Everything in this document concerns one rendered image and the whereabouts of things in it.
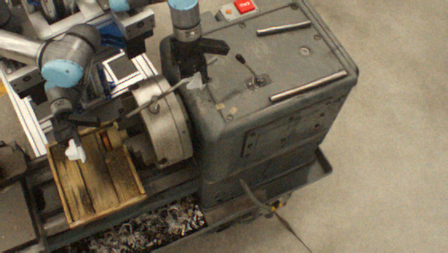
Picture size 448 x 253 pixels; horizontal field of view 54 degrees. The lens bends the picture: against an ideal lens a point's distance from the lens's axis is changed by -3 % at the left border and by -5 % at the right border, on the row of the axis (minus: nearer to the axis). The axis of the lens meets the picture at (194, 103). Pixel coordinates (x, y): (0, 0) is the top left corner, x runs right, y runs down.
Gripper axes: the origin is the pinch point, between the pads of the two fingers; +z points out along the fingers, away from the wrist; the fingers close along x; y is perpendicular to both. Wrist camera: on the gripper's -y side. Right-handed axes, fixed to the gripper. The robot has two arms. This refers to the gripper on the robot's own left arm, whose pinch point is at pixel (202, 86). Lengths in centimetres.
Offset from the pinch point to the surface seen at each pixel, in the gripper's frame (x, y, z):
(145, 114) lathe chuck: -8.0, 17.7, 10.8
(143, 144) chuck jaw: -7.7, 21.0, 24.1
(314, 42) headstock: -9.2, -46.5, 8.2
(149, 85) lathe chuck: -18.2, 12.5, 9.1
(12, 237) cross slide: -3, 75, 39
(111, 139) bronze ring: -12.6, 30.6, 21.6
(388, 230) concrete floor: 16, -94, 145
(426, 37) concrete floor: -84, -204, 118
